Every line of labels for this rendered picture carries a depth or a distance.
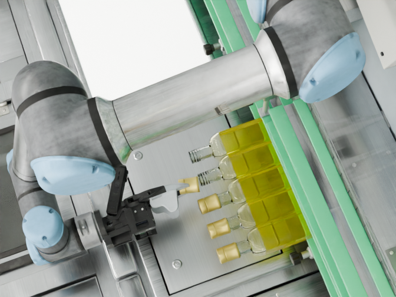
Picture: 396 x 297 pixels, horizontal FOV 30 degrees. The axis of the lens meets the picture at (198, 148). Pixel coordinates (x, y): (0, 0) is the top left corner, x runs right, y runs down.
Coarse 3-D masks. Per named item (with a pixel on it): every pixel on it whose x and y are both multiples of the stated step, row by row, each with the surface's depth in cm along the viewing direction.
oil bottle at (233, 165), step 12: (264, 144) 163; (228, 156) 162; (240, 156) 162; (252, 156) 162; (264, 156) 162; (276, 156) 162; (228, 168) 161; (240, 168) 161; (252, 168) 161; (264, 168) 162; (228, 180) 162
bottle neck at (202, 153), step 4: (196, 148) 165; (200, 148) 165; (204, 148) 165; (208, 148) 165; (188, 152) 166; (192, 152) 165; (196, 152) 164; (200, 152) 164; (204, 152) 164; (208, 152) 165; (192, 156) 164; (196, 156) 164; (200, 156) 164; (204, 156) 165; (208, 156) 165; (212, 156) 165; (192, 160) 164; (196, 160) 165; (200, 160) 165
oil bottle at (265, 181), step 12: (276, 168) 161; (240, 180) 160; (252, 180) 160; (264, 180) 160; (276, 180) 160; (228, 192) 161; (240, 192) 159; (252, 192) 159; (264, 192) 159; (240, 204) 161
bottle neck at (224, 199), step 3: (225, 192) 161; (219, 195) 161; (222, 195) 161; (225, 195) 161; (228, 195) 161; (219, 198) 160; (222, 198) 160; (225, 198) 160; (228, 198) 160; (222, 201) 160; (225, 201) 160; (228, 201) 161; (222, 204) 161; (225, 204) 161
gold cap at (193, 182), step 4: (196, 176) 162; (180, 180) 162; (184, 180) 162; (188, 180) 161; (192, 180) 161; (196, 180) 161; (192, 184) 161; (196, 184) 161; (188, 188) 161; (192, 188) 161; (196, 188) 161; (180, 192) 161; (184, 192) 162; (188, 192) 162; (192, 192) 162
